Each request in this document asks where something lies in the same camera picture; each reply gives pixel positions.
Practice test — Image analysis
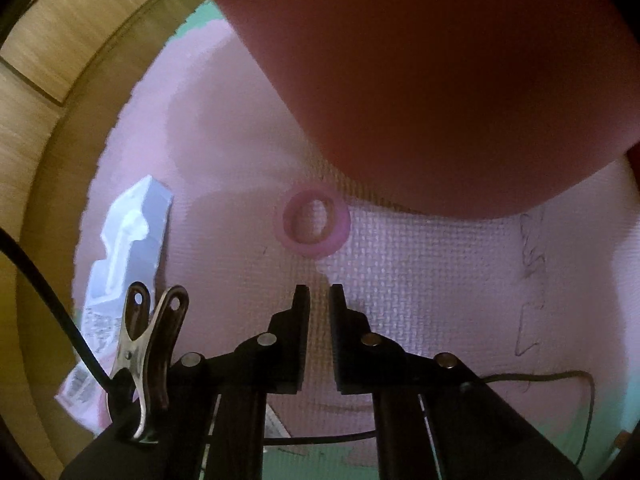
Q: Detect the pink printed plastic bag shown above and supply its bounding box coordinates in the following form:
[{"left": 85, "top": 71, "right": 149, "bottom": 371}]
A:
[{"left": 54, "top": 294, "right": 132, "bottom": 436}]

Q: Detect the silver metal spring clamp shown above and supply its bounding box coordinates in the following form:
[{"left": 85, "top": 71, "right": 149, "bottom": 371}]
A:
[{"left": 106, "top": 282, "right": 189, "bottom": 443}]

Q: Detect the pink foam floor mat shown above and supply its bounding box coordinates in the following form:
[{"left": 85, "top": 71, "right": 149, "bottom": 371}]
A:
[{"left": 73, "top": 20, "right": 639, "bottom": 474}]

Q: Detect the wooden wardrobe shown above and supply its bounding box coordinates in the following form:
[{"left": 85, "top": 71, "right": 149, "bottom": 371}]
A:
[{"left": 1, "top": 0, "right": 204, "bottom": 479}]

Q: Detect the pink ring on mat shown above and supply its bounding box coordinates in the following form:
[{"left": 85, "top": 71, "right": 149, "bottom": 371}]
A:
[{"left": 275, "top": 185, "right": 352, "bottom": 259}]

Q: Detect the red bin with green rim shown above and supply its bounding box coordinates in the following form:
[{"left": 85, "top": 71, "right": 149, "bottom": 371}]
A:
[{"left": 214, "top": 0, "right": 639, "bottom": 219}]

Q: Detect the thick black cable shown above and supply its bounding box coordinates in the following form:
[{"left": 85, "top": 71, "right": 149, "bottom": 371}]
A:
[{"left": 0, "top": 227, "right": 115, "bottom": 395}]

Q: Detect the white plastic blister tray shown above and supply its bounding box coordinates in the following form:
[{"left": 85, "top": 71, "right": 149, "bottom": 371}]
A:
[{"left": 84, "top": 173, "right": 175, "bottom": 311}]

